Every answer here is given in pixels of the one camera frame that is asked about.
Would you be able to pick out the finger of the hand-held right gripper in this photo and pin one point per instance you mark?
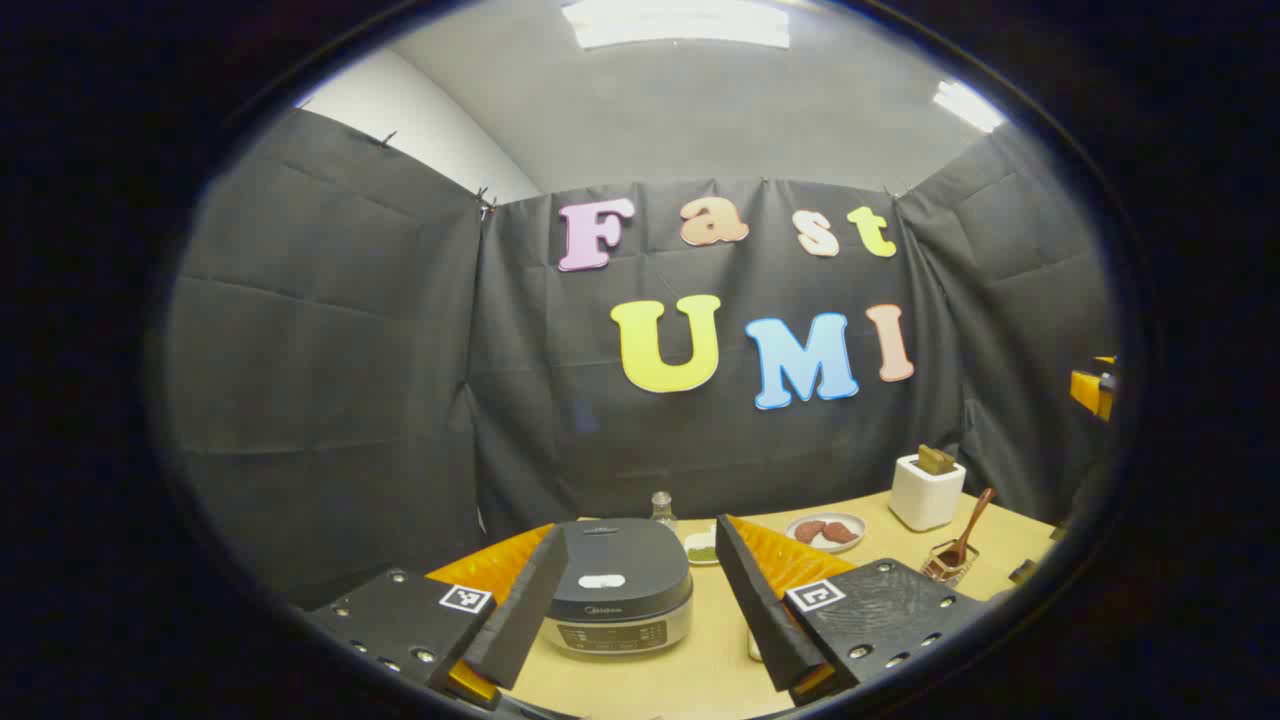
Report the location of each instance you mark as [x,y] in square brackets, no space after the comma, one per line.
[1088,392]

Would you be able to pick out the small clear glass bottle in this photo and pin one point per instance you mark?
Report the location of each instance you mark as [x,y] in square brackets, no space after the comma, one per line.
[663,512]

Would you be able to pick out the large ceiling light panel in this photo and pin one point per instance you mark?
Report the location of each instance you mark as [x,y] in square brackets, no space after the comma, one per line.
[675,25]

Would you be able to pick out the small ceiling light panel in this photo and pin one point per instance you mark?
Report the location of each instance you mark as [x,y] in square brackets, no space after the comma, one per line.
[965,105]

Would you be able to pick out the reddish brown meat piece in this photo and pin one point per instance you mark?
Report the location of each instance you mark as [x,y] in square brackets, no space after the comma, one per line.
[808,531]
[840,533]

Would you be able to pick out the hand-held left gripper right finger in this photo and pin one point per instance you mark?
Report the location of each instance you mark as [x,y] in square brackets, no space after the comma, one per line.
[760,610]

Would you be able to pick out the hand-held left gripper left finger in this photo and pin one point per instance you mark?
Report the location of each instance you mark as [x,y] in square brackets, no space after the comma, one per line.
[525,615]

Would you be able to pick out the brown wooden spoon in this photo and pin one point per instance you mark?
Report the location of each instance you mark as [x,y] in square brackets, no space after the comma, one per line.
[975,520]

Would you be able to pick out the divided white bean dish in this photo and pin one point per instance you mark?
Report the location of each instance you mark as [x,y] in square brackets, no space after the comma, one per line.
[700,548]

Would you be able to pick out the round white plate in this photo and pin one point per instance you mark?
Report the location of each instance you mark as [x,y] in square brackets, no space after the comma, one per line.
[826,516]

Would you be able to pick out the brown toast slice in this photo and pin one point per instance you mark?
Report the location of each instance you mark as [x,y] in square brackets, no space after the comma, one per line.
[935,460]

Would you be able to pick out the white toaster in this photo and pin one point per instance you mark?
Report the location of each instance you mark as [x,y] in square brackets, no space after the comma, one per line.
[925,495]

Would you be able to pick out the dark grey rice cooker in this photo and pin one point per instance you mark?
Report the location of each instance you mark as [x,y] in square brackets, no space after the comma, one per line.
[620,560]

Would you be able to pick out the black backdrop cloth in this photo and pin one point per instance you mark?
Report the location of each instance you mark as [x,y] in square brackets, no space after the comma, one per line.
[350,350]

